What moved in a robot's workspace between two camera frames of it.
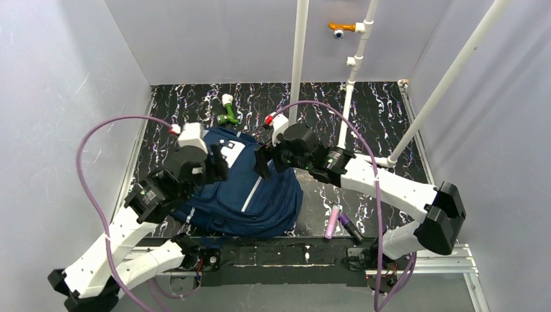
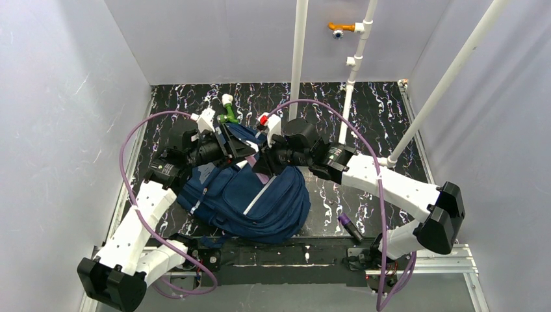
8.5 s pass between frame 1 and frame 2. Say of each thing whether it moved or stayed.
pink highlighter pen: moved
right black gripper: stayed
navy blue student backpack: moved
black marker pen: stayed
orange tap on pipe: stayed
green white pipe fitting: stayed
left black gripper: moved
